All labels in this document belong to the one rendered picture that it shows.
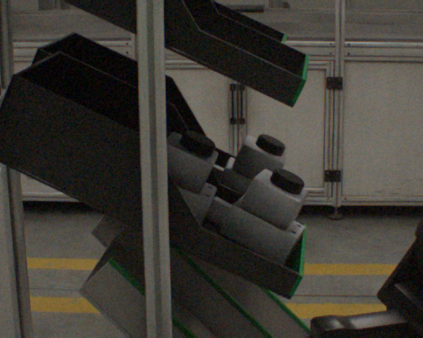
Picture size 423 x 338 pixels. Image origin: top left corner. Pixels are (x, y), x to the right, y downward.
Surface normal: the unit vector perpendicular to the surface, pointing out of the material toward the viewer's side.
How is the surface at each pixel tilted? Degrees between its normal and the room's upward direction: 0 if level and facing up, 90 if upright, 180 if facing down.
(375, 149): 90
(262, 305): 90
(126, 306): 90
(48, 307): 0
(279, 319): 90
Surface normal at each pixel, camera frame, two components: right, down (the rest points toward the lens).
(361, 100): -0.07, 0.26
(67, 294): -0.01, -0.96
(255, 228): -0.28, 0.18
